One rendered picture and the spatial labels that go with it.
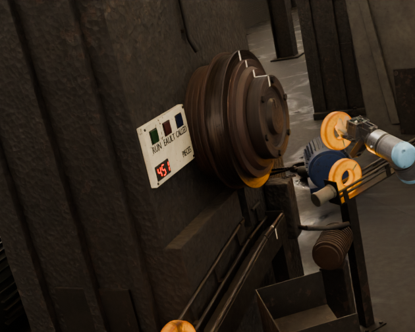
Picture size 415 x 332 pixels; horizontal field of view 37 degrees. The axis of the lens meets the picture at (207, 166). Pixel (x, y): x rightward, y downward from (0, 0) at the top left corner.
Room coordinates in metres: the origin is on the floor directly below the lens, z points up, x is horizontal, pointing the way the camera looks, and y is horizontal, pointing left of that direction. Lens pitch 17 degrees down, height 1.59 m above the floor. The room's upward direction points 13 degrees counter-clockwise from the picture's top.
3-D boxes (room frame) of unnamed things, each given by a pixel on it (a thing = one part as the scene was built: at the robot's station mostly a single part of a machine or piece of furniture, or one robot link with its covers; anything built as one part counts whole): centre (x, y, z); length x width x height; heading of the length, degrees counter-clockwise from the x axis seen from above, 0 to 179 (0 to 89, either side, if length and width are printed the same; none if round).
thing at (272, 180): (2.26, -0.25, 0.68); 0.11 x 0.08 x 0.24; 62
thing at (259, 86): (2.00, -0.24, 1.11); 0.28 x 0.06 x 0.28; 152
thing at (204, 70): (2.09, -0.08, 1.11); 0.47 x 0.10 x 0.47; 152
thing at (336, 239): (2.28, -0.43, 0.27); 0.22 x 0.13 x 0.53; 152
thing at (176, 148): (1.80, 0.10, 1.15); 0.26 x 0.02 x 0.18; 152
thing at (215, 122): (2.05, -0.15, 1.11); 0.47 x 0.06 x 0.47; 152
